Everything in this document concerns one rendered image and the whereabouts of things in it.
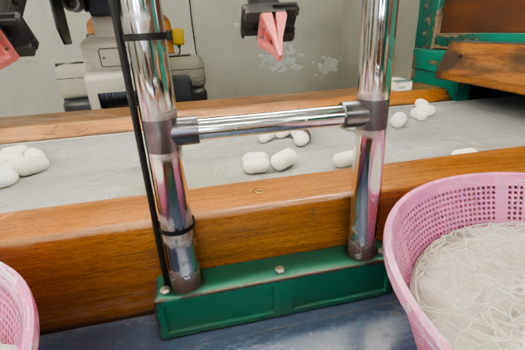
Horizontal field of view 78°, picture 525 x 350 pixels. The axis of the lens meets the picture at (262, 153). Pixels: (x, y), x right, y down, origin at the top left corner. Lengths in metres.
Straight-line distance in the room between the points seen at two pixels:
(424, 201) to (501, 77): 0.37
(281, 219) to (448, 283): 0.13
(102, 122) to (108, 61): 0.47
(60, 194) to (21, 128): 0.28
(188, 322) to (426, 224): 0.21
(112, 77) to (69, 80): 0.35
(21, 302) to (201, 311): 0.12
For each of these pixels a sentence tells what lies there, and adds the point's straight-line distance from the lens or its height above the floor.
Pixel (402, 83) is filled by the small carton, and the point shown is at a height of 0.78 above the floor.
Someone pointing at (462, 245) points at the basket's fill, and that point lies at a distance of 0.32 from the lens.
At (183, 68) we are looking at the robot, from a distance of 1.34.
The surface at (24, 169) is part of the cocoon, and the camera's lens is 0.50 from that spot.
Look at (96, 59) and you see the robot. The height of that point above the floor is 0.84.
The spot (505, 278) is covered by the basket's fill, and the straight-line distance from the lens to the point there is 0.29.
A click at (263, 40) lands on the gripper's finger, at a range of 0.62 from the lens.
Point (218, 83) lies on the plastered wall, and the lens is 2.55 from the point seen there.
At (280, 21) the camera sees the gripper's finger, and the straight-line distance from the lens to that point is 0.59.
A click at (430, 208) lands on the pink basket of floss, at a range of 0.31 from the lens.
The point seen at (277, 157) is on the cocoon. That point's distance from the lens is 0.38.
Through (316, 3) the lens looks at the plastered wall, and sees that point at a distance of 2.75.
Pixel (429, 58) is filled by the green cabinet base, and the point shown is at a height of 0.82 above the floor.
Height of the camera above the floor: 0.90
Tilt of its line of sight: 21 degrees down
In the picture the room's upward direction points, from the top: 3 degrees counter-clockwise
